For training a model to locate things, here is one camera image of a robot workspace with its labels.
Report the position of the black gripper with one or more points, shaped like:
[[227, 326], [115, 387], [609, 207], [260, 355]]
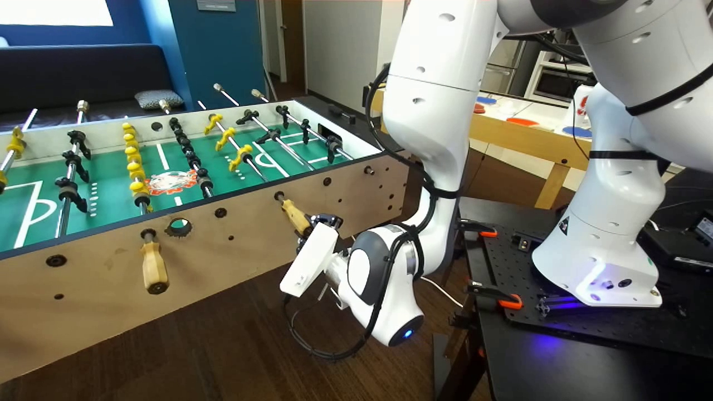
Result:
[[329, 221]]

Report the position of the metal rod with yellow players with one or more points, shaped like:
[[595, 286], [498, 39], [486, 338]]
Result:
[[13, 143], [238, 157], [135, 170]]

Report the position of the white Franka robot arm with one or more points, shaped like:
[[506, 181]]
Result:
[[447, 90]]

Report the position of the wooden foosball table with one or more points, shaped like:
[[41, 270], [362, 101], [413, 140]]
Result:
[[223, 258]]

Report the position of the metal rod with black players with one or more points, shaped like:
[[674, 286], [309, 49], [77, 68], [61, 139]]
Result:
[[187, 155], [247, 117], [283, 112], [71, 161]]

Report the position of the black orange clamp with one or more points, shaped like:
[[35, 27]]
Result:
[[475, 231], [510, 302]]

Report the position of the black green round cap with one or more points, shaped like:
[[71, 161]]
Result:
[[178, 228]]

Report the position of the brown door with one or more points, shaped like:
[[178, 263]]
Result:
[[291, 37]]

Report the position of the blue disc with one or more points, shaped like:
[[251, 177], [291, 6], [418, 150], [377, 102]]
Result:
[[486, 99], [580, 131]]

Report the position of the yellow wooden game table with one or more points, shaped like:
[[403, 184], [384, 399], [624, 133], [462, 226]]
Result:
[[513, 137]]

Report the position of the grey pillow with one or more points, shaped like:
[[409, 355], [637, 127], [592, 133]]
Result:
[[156, 99]]

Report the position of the orange disc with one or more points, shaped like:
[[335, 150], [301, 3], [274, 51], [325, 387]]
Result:
[[521, 121]]

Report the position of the stainless steel refrigerator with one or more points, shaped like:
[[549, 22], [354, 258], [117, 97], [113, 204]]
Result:
[[509, 69]]

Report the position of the microwave oven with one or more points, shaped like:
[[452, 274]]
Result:
[[559, 83]]

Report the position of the white bag with red print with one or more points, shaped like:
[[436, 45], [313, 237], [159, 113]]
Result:
[[582, 102]]

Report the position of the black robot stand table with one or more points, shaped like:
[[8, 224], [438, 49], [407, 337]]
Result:
[[580, 363]]

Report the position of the dark sofa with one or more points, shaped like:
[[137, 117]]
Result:
[[74, 73]]

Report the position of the black control box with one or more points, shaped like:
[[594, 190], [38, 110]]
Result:
[[676, 248]]

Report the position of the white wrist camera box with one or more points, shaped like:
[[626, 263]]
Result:
[[309, 260]]

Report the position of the wall sign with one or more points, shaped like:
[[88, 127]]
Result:
[[214, 3]]

